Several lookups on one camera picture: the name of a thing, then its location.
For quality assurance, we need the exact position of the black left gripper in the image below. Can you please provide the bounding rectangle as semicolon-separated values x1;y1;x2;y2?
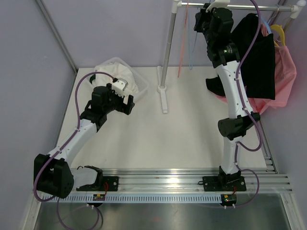
103;83;134;115

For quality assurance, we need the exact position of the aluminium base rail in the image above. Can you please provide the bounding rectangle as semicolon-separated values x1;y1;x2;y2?
102;155;293;193

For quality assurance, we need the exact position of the white slotted cable duct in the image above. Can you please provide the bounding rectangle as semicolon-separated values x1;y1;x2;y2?
42;194;222;202

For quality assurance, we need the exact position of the metal clothes rack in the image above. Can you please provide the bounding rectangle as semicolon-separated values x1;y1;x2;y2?
157;0;307;114

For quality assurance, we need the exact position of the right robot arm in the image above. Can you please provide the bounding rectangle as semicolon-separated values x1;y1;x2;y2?
194;3;260;192

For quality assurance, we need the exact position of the green and white raglan shirt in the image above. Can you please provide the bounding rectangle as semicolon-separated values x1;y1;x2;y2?
89;74;96;84

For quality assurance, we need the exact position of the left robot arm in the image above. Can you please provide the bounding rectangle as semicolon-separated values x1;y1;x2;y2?
34;79;135;202

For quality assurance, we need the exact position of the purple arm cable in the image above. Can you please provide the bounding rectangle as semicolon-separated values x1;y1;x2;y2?
33;71;118;228
199;0;264;208

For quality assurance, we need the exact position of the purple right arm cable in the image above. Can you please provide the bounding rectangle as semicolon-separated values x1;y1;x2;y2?
199;0;264;208

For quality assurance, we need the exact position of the white plastic basket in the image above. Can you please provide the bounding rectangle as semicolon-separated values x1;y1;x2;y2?
85;57;148;102

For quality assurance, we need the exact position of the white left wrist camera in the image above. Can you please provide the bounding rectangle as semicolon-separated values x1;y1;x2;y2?
111;78;128;95

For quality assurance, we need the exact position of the pink t shirt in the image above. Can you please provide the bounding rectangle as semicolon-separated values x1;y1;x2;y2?
215;23;297;115

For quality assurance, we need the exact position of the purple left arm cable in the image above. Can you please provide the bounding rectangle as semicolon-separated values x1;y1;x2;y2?
33;71;118;228

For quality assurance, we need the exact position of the black t shirt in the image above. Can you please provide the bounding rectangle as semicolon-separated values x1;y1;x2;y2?
205;13;276;101

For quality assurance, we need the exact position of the white tank top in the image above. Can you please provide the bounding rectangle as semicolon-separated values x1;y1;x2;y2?
92;62;140;95

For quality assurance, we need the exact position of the yellow hanger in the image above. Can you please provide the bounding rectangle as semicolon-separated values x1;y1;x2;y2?
270;24;286;46

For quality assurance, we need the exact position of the aluminium corner frame post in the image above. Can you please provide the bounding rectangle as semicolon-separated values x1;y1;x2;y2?
33;0;78;73

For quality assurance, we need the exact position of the pink wire hanger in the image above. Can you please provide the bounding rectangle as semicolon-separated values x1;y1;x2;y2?
177;0;189;78

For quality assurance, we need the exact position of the light blue hanger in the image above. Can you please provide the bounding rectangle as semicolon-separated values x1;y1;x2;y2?
188;32;198;70

